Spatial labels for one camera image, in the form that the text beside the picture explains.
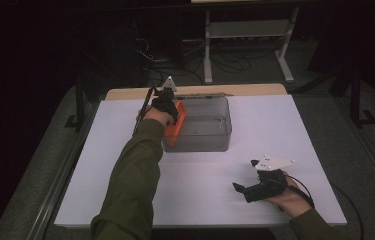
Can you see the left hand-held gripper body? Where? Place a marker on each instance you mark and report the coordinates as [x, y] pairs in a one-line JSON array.
[[164, 100]]

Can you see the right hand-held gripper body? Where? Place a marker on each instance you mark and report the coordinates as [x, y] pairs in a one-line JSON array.
[[268, 188]]

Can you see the orange phone case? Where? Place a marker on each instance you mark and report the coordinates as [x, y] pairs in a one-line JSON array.
[[173, 135]]

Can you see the clear grey plastic box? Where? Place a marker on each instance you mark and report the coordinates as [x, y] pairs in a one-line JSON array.
[[208, 130]]

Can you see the person's left hand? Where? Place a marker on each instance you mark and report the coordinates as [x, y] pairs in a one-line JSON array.
[[155, 116]]

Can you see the person's right hand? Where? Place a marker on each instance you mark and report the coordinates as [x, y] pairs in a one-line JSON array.
[[293, 200]]

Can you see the black metal stand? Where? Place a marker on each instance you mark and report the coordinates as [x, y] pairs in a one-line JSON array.
[[79, 100], [355, 96]]

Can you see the white metal desk frame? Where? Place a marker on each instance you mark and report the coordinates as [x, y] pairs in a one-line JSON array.
[[248, 29]]

